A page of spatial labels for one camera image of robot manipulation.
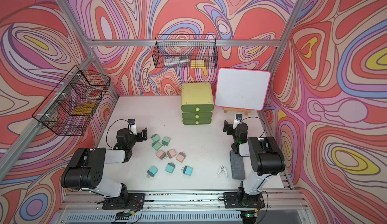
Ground teal plug two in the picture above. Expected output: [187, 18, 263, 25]
[165, 162, 175, 174]

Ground grey box in back basket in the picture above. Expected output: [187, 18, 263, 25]
[163, 56, 190, 66]

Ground left black wire basket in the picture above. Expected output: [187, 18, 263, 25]
[32, 66, 111, 136]

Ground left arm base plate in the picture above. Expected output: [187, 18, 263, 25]
[102, 193, 145, 211]

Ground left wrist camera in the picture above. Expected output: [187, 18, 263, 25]
[128, 119, 137, 135]

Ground green plug one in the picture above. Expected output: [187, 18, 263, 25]
[151, 134, 160, 142]

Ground back black wire basket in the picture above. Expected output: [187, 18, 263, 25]
[152, 33, 218, 69]

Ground small white clip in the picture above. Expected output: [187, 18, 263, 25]
[217, 165, 228, 178]

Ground pink plug two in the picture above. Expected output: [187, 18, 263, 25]
[167, 149, 177, 159]

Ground pink plug three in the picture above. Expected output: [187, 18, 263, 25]
[176, 152, 186, 163]

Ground grey felt eraser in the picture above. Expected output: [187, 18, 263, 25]
[230, 151, 246, 180]

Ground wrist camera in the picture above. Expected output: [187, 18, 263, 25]
[233, 114, 243, 129]
[128, 119, 137, 135]

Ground yellow item in left basket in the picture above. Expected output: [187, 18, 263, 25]
[72, 103, 95, 116]

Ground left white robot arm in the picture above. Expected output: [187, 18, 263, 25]
[60, 128, 148, 199]

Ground green plug two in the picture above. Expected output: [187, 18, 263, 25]
[161, 136, 171, 146]

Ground pink plug one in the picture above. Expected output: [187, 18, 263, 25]
[156, 150, 166, 160]

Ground green plug three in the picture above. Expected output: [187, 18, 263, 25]
[152, 142, 162, 151]

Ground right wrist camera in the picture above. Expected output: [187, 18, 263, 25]
[233, 114, 243, 129]

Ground black wire basket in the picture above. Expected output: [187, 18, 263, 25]
[152, 33, 218, 69]
[32, 66, 111, 136]

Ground pink framed whiteboard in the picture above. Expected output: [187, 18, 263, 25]
[215, 68, 272, 111]

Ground yellow green drawer cabinet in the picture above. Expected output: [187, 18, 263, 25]
[181, 83, 214, 125]

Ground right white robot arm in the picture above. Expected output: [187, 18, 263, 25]
[223, 119, 285, 207]

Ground teal plug three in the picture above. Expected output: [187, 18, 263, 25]
[182, 166, 193, 176]

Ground wooden easel stand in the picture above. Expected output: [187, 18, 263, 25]
[224, 107, 251, 116]

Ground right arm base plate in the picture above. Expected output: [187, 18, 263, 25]
[223, 192, 266, 209]

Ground yellow sponge in back basket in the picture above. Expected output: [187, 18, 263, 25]
[190, 60, 206, 69]

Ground teal plug one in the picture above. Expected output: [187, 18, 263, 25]
[147, 166, 158, 178]

